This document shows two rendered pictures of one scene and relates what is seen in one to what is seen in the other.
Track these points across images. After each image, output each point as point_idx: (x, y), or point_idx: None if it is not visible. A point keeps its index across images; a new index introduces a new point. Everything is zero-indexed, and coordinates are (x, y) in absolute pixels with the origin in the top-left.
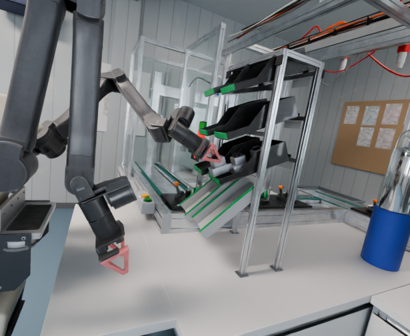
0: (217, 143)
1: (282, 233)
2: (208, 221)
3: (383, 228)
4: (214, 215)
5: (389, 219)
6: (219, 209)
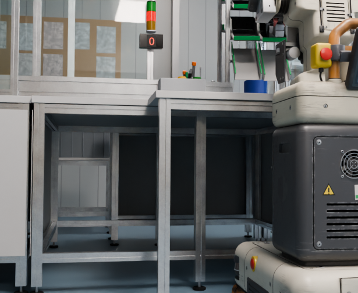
0: (227, 20)
1: (276, 85)
2: (270, 75)
3: (261, 92)
4: (268, 71)
5: (262, 84)
6: (265, 67)
